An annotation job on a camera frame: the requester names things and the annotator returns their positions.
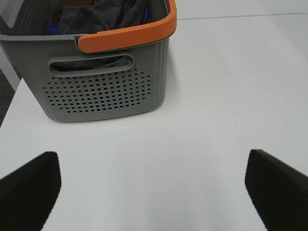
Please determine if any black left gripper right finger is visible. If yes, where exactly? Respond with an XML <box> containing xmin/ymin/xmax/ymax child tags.
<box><xmin>245</xmin><ymin>150</ymin><xmax>308</xmax><ymax>231</ymax></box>

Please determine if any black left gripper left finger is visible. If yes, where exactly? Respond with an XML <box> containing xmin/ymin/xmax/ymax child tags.
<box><xmin>0</xmin><ymin>152</ymin><xmax>61</xmax><ymax>231</ymax></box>

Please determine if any dark grey towel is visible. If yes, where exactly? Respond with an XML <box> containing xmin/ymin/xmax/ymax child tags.
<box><xmin>51</xmin><ymin>0</ymin><xmax>149</xmax><ymax>72</ymax></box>

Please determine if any grey basket with orange rim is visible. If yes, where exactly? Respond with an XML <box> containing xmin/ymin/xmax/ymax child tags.
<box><xmin>0</xmin><ymin>0</ymin><xmax>177</xmax><ymax>122</ymax></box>

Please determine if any blue cloth in basket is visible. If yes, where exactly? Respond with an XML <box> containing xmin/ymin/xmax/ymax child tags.
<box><xmin>45</xmin><ymin>22</ymin><xmax>60</xmax><ymax>35</ymax></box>

